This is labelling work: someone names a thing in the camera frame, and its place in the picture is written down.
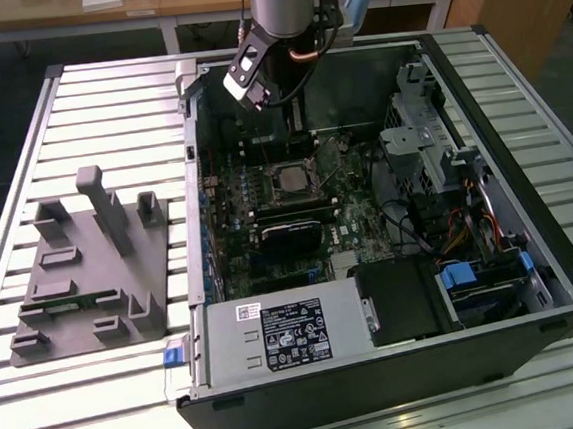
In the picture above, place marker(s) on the silver CPU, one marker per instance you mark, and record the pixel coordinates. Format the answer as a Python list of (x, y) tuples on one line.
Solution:
[(294, 177)]

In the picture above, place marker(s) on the black RAM slot bank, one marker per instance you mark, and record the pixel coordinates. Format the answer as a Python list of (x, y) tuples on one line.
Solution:
[(270, 148), (291, 211)]

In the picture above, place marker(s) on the CPU socket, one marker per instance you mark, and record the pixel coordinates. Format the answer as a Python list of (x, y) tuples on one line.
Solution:
[(279, 196)]

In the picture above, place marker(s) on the grey metal drive cage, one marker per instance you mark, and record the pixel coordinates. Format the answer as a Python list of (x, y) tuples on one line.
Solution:
[(406, 149)]

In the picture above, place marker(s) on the green motherboard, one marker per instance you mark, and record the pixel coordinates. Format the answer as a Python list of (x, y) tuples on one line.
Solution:
[(361, 208)]

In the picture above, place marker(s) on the black graphics card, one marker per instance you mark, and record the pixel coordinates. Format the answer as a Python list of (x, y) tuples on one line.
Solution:
[(289, 242)]

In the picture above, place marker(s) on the white cardboard box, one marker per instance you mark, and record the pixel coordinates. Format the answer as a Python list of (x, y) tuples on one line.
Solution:
[(102, 0)]

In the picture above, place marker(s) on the silver chipset heatsink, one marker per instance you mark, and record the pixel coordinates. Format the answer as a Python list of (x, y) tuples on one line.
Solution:
[(345, 263)]

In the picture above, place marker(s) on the wooden desk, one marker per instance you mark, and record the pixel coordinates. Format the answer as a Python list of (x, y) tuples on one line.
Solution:
[(48, 17)]

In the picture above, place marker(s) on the wooden cabinet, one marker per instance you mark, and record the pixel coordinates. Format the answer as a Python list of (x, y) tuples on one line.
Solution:
[(524, 3)]

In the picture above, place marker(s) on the blue disk carrier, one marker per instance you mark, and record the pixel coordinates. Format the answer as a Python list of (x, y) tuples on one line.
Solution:
[(453, 277)]

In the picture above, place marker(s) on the grey parts rack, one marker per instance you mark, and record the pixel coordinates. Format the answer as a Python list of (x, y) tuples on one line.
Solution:
[(96, 271)]

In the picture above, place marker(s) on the grey power supply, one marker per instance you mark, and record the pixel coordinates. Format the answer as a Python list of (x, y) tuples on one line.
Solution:
[(227, 340)]

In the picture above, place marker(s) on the green RAM stick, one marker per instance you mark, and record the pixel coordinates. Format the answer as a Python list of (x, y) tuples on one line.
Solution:
[(86, 301)]

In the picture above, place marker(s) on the blue case release latch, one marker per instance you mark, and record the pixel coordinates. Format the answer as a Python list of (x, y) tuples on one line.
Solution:
[(174, 357)]

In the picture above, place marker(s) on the blue plastic latch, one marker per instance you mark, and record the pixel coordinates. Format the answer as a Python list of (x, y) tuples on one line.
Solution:
[(525, 263)]

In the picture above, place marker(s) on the black PC case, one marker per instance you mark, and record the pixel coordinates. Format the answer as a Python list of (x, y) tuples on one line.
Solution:
[(333, 406)]

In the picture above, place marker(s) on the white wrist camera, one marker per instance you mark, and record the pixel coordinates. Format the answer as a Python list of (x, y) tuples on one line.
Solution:
[(244, 72)]

